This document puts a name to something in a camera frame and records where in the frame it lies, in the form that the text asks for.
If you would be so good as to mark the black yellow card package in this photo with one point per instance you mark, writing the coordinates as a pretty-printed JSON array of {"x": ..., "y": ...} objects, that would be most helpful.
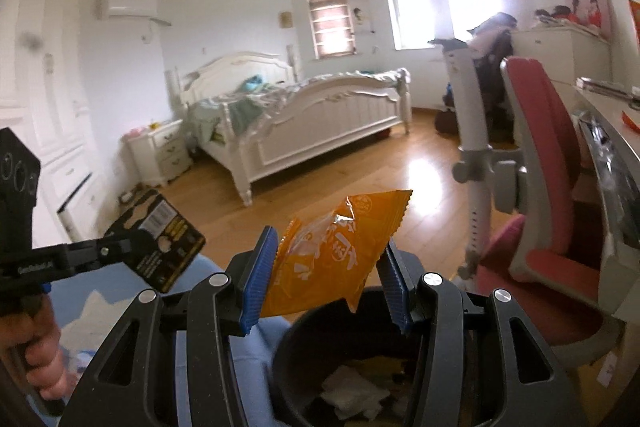
[{"x": 165, "y": 244}]

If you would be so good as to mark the round blue table cloth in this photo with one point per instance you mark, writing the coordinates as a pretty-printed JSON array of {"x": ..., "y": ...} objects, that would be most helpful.
[{"x": 161, "y": 360}]

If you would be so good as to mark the orange snack packet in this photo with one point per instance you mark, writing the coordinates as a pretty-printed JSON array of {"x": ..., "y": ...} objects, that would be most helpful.
[{"x": 330, "y": 258}]

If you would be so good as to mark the white air conditioner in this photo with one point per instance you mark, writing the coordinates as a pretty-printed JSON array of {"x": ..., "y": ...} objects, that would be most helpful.
[{"x": 147, "y": 9}]

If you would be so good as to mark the white wardrobe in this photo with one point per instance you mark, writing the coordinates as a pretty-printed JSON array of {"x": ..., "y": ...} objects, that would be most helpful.
[{"x": 43, "y": 100}]

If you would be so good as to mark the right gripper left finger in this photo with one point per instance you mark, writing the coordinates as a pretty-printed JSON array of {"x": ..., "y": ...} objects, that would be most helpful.
[{"x": 255, "y": 278}]

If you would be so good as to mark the person left hand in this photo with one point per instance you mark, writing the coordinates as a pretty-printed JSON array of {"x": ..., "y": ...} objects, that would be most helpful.
[{"x": 31, "y": 346}]

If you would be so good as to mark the left window with blind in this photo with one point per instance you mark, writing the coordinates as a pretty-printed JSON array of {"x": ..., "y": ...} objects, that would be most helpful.
[{"x": 332, "y": 28}]

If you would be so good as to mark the white bed frame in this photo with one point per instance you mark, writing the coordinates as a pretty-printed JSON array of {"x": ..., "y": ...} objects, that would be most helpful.
[{"x": 252, "y": 115}]

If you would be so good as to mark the white dresser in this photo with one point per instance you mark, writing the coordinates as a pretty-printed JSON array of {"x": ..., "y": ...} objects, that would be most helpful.
[{"x": 566, "y": 53}]

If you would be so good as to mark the white nightstand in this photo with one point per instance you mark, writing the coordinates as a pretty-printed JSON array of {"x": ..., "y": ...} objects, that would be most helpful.
[{"x": 160, "y": 154}]

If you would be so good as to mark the white desk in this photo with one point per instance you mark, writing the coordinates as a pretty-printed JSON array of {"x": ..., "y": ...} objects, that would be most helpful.
[{"x": 610, "y": 127}]

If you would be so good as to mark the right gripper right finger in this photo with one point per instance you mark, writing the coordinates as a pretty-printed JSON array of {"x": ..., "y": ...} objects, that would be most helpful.
[{"x": 397, "y": 280}]

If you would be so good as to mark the black trash bin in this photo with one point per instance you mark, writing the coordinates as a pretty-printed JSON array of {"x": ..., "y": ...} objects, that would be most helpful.
[{"x": 335, "y": 367}]

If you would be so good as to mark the framed photo of girls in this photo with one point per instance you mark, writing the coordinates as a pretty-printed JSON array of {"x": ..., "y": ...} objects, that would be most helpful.
[{"x": 592, "y": 14}]

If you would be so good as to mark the middle window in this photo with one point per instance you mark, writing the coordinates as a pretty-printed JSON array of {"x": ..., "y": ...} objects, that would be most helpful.
[{"x": 413, "y": 23}]

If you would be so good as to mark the red desk chair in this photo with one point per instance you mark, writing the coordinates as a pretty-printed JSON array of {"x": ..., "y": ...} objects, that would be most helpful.
[{"x": 547, "y": 256}]

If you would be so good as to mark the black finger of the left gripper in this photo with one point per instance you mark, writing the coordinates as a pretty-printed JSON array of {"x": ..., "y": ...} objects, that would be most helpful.
[{"x": 129, "y": 248}]

